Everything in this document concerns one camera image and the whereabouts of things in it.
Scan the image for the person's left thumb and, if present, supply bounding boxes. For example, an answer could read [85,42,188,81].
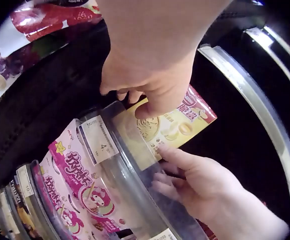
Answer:
[134,96,177,120]

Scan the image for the person's right fingers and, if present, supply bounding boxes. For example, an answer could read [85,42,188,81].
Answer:
[151,166,193,203]

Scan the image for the person's right index finger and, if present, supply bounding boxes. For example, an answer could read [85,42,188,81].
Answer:
[159,145,198,168]

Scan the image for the silver edged dark shelf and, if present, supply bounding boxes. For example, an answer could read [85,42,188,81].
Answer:
[197,25,290,223]

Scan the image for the person's left fingers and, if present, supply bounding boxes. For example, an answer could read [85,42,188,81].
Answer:
[115,88,142,103]

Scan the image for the full shop shelf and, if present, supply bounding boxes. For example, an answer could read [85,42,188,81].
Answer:
[0,0,210,240]

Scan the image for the yellow and red snack box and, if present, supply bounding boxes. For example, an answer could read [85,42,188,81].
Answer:
[111,84,217,172]

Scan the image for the person's right hand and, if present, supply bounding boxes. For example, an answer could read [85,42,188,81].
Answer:
[151,145,259,227]

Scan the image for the person's left hand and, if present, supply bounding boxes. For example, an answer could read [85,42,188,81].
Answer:
[97,0,227,120]

